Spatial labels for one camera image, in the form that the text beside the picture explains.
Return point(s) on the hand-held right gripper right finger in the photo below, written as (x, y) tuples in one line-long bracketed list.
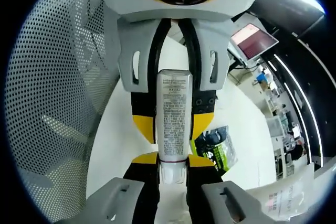
[(223, 203)]

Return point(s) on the green foil skincare sachet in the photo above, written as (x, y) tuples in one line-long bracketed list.
[(218, 148)]

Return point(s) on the monitor with red screen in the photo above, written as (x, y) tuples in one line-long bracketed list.
[(253, 41)]

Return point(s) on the large white skincare tube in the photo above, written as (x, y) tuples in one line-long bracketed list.
[(283, 195)]

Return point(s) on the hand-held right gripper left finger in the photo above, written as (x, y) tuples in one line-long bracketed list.
[(123, 203)]

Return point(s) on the red label skincare bottle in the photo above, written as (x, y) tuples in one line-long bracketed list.
[(173, 113)]

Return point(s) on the grey mesh office chair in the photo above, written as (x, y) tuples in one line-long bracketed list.
[(52, 90)]

